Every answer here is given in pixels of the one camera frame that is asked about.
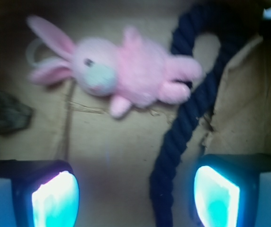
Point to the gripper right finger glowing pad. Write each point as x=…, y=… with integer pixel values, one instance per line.
x=233, y=190

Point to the pink plush bunny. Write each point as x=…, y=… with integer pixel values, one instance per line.
x=138, y=72

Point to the brown rock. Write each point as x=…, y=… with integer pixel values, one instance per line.
x=14, y=115

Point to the brown paper bag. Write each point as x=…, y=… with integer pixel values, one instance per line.
x=113, y=160

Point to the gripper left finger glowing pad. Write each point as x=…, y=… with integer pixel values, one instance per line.
x=40, y=193

